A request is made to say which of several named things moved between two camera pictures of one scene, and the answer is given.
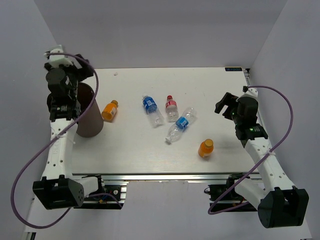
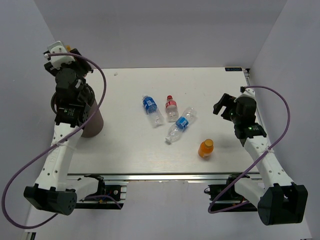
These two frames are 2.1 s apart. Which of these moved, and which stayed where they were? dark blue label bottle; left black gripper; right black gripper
Moved: left black gripper
Stayed: right black gripper; dark blue label bottle
